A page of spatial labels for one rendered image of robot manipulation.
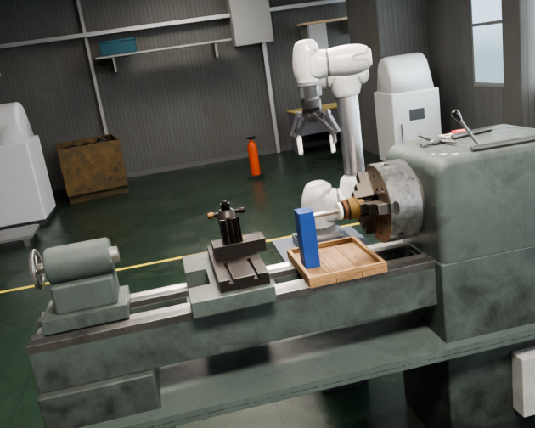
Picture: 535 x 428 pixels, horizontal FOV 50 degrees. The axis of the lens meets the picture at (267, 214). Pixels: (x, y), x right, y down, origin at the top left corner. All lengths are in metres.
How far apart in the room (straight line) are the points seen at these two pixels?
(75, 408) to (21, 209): 5.91
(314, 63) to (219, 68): 7.99
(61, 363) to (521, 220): 1.75
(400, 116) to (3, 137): 4.93
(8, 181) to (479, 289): 6.49
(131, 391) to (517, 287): 1.50
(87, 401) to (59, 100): 8.33
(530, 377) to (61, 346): 1.76
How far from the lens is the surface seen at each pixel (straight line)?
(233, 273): 2.09
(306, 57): 2.19
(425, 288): 2.32
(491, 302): 2.42
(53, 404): 2.23
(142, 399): 2.21
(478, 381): 2.54
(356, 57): 2.20
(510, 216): 2.34
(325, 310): 2.20
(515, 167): 2.31
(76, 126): 10.23
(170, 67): 10.09
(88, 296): 2.18
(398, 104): 7.52
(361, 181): 2.32
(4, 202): 8.01
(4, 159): 7.90
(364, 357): 2.32
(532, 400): 2.62
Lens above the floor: 1.70
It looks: 15 degrees down
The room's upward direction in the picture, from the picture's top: 8 degrees counter-clockwise
